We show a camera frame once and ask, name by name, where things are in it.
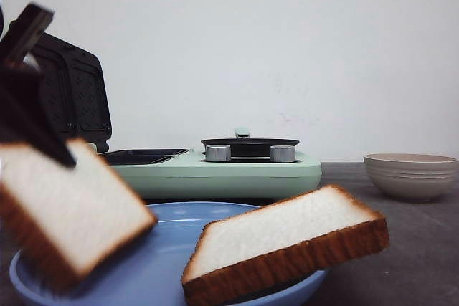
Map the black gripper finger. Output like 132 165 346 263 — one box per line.
1 65 76 168
1 3 54 62

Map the green breakfast maker lid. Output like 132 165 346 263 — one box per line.
32 33 112 153

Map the green breakfast maker base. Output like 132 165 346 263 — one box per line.
102 149 322 199

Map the black round frying pan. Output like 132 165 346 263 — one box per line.
201 127 300 158

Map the beige ribbed bowl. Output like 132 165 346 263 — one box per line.
364 153 458 201

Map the left silver control knob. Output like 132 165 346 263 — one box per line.
205 144 232 163

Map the right silver control knob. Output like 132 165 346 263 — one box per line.
270 145 296 163

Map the silver control knob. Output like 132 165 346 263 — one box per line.
270 145 296 163
205 144 232 163

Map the bread slice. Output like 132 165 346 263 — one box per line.
181 184 389 305
1 139 158 290

